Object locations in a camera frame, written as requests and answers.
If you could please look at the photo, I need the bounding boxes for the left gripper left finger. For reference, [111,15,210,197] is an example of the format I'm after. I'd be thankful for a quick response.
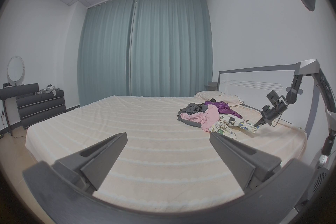
[51,132,128,194]

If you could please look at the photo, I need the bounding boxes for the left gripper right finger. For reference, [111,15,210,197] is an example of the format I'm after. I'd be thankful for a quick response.
[209,132,282,195]

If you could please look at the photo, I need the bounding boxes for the white printed pyjama top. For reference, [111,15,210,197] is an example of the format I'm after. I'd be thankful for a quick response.
[209,115,260,138]

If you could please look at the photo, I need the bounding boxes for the bed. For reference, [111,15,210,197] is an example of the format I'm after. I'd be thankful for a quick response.
[25,63,321,214]

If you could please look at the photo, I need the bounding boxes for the cream pillow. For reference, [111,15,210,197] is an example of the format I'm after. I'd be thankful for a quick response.
[195,91,244,106]

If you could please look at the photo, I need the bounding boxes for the purple garment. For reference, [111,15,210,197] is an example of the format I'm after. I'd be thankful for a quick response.
[204,101,243,119]

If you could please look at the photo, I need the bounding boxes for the pink garment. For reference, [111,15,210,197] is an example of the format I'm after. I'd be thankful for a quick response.
[180,107,219,132]

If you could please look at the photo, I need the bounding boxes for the dark grey garment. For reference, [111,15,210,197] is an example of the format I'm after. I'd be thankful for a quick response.
[177,102,212,128]

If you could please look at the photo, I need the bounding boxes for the dark grey chest of drawers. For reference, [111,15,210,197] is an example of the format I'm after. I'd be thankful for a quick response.
[16,89,67,129]

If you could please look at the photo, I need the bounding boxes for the grey crumpled cloth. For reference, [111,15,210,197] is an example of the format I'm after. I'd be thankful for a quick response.
[39,84,62,96]

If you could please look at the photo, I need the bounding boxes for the dark grey dressing table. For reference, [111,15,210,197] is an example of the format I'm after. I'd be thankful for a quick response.
[0,83,39,137]

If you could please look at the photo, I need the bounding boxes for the round white framed mirror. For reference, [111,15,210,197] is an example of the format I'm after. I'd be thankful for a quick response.
[7,56,26,87]

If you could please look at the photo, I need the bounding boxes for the blue-green curtain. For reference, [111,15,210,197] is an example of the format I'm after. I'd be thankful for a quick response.
[77,0,214,107]

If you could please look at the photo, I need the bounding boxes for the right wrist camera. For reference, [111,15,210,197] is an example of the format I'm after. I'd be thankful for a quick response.
[266,90,285,106]

